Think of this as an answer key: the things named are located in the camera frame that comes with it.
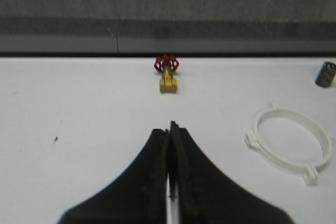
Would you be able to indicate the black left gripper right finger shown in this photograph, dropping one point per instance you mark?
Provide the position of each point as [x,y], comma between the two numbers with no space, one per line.
[206,195]

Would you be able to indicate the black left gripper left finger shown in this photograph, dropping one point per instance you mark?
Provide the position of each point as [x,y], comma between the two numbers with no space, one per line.
[138,195]

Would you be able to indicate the white half pipe clamp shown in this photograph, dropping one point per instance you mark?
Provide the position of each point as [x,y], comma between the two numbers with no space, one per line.
[254,141]
[310,170]

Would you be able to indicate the brass valve red handwheel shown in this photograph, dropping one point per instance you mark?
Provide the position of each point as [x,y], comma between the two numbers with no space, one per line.
[167,65]

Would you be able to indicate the black cylindrical capacitor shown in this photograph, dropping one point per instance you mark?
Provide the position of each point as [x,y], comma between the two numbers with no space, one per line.
[325,75]

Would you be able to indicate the grey stone ledge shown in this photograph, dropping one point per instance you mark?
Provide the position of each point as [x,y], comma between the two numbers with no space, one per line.
[171,18]

